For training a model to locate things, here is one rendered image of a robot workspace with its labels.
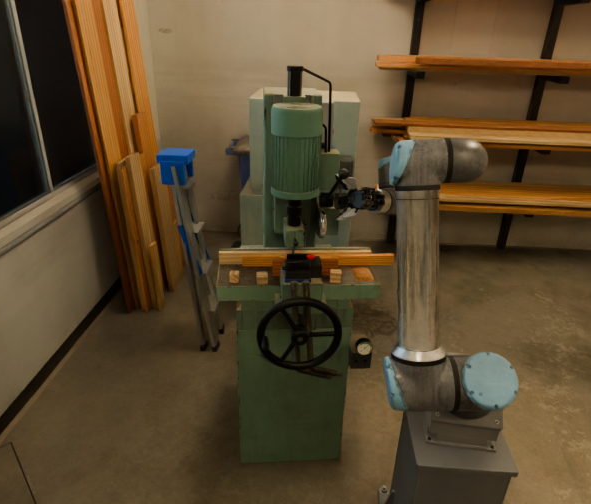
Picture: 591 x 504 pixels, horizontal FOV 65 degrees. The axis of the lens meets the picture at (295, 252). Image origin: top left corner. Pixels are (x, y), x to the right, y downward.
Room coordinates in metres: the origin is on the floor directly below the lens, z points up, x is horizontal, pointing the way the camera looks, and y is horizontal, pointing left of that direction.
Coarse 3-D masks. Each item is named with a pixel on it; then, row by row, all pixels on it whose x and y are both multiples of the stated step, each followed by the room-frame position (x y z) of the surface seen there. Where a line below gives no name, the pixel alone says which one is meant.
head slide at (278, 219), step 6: (276, 198) 1.70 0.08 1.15; (276, 204) 1.70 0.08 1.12; (282, 204) 1.70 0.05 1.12; (306, 204) 1.71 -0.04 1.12; (276, 210) 1.70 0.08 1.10; (282, 210) 1.70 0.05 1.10; (306, 210) 1.71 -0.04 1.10; (276, 216) 1.70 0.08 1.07; (282, 216) 1.70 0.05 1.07; (306, 216) 1.71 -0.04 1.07; (276, 222) 1.70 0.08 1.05; (282, 222) 1.70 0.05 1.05; (306, 222) 1.71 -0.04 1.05; (276, 228) 1.70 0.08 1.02; (282, 228) 1.70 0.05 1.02
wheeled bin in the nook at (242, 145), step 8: (248, 136) 3.76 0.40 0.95; (232, 144) 3.65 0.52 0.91; (240, 144) 3.48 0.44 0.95; (248, 144) 3.45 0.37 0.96; (232, 152) 3.44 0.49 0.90; (240, 152) 3.35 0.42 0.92; (248, 152) 3.35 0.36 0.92; (240, 160) 3.39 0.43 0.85; (248, 160) 3.38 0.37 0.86; (240, 168) 3.40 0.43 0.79; (248, 168) 3.39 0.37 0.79; (240, 176) 3.41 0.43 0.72; (248, 176) 3.39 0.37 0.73; (240, 224) 3.80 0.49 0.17; (240, 232) 3.80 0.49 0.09; (240, 240) 3.40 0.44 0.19
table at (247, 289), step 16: (224, 272) 1.54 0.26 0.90; (240, 272) 1.54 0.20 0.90; (352, 272) 1.57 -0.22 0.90; (224, 288) 1.43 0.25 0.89; (240, 288) 1.43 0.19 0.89; (256, 288) 1.44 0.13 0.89; (272, 288) 1.45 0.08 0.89; (336, 288) 1.47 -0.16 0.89; (352, 288) 1.47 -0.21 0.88; (368, 288) 1.48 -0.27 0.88
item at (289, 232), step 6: (288, 228) 1.58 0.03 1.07; (294, 228) 1.59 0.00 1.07; (300, 228) 1.59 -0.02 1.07; (288, 234) 1.57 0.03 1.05; (294, 234) 1.57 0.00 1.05; (300, 234) 1.57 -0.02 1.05; (288, 240) 1.57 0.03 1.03; (300, 240) 1.57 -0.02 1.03; (288, 246) 1.57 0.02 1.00; (294, 246) 1.57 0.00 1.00; (300, 246) 1.57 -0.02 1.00
